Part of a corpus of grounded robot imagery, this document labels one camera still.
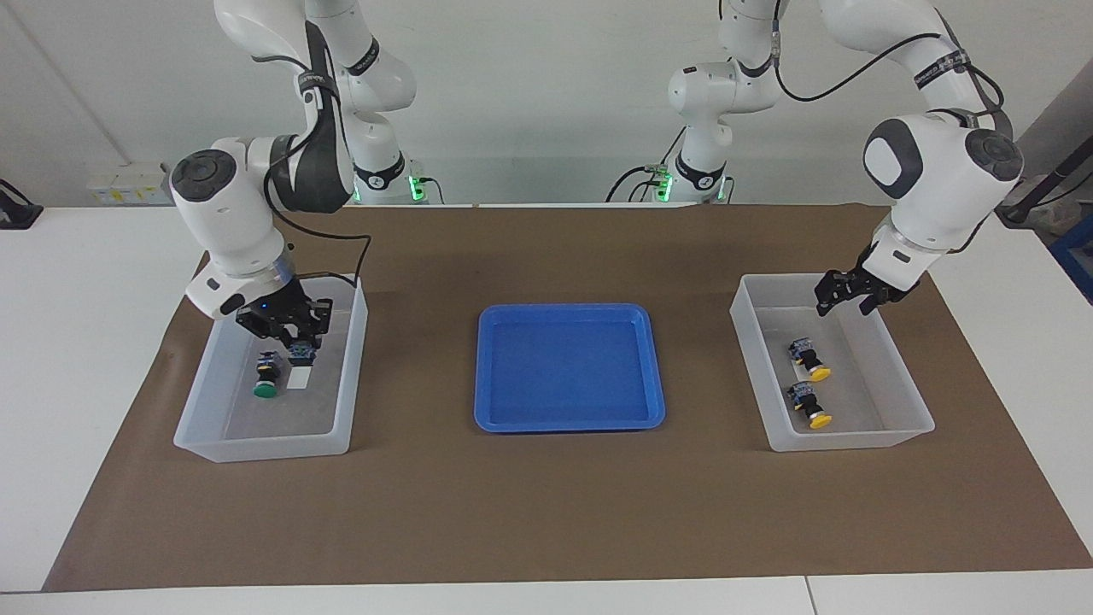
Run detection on yellow push button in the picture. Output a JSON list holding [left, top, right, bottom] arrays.
[[786, 381, 834, 430], [786, 337, 832, 383]]

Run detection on white socket boxes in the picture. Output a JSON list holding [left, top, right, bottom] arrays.
[[85, 162, 173, 206]]

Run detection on translucent white plastic box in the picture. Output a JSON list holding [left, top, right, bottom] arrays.
[[729, 272, 936, 453], [173, 273, 370, 463]]

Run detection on black pole stand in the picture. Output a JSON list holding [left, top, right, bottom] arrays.
[[1001, 137, 1093, 225]]

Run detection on blue plastic tray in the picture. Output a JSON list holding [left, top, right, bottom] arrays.
[[474, 303, 666, 434]]

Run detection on black clamp object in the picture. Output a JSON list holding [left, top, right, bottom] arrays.
[[0, 179, 44, 230]]

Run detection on brown paper mat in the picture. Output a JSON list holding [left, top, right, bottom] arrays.
[[43, 203, 1093, 592]]

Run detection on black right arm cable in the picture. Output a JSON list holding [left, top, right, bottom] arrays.
[[263, 137, 374, 287]]

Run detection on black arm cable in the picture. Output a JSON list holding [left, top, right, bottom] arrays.
[[263, 137, 374, 287], [771, 26, 1010, 142]]

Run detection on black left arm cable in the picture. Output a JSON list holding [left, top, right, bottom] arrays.
[[771, 26, 1010, 142]]

